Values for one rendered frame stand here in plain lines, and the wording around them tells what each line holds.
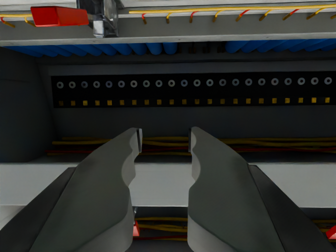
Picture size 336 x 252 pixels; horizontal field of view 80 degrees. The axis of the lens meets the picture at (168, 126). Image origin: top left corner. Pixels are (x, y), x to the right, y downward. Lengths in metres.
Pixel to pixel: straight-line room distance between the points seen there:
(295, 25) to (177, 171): 0.17
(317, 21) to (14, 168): 0.32
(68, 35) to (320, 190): 0.28
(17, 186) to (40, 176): 0.03
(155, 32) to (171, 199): 0.16
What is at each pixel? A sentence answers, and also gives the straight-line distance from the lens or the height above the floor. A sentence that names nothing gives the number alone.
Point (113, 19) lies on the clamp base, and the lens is 0.18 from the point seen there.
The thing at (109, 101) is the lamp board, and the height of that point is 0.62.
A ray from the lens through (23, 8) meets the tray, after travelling 0.24.
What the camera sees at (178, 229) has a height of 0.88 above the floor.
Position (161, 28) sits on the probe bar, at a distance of 0.20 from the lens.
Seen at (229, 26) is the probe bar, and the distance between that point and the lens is 0.21.
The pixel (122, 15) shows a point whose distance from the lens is 0.21.
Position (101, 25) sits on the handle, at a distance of 0.18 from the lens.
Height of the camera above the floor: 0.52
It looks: 24 degrees up
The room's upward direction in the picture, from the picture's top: 179 degrees clockwise
